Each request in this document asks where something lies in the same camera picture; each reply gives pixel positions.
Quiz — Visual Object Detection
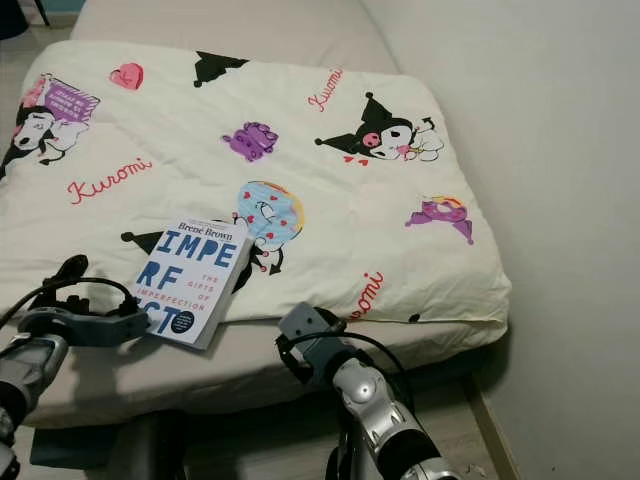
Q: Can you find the round blue waste bin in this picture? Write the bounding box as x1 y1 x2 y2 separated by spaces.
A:
0 0 29 41

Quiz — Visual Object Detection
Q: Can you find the mattress with beige sheet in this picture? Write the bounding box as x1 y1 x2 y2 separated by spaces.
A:
20 0 503 431

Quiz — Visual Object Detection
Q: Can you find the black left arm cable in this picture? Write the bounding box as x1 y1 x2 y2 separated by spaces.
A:
0 255 143 331

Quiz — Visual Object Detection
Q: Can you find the cream cartoon print quilt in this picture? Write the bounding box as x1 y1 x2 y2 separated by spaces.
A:
0 40 513 331

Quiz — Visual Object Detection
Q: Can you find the white book with blue letters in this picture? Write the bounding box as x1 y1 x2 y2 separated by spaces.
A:
135 218 253 351

